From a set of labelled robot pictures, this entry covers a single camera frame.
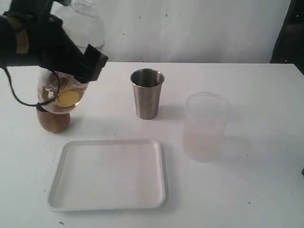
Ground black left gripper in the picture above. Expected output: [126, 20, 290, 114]
[26, 14, 108, 83]

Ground clear dome strainer lid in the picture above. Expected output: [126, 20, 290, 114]
[55, 0, 105, 53]

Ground gold coins and brown blocks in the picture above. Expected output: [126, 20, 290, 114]
[38, 71, 88, 112]

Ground clear plastic measuring tumbler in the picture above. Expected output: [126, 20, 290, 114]
[37, 35, 106, 115]

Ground stainless steel cup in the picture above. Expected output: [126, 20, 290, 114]
[130, 68, 165, 120]

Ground brown wooden cup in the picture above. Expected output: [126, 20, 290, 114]
[36, 107, 71, 133]

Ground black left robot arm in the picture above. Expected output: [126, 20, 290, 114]
[0, 0, 108, 84]

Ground white backdrop sheet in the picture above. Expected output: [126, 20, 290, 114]
[96, 0, 290, 63]

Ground white rectangular tray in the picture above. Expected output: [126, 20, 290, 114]
[46, 139, 166, 212]

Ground translucent plastic container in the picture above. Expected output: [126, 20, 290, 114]
[181, 92, 230, 162]

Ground black cable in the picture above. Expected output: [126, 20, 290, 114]
[0, 66, 61, 107]

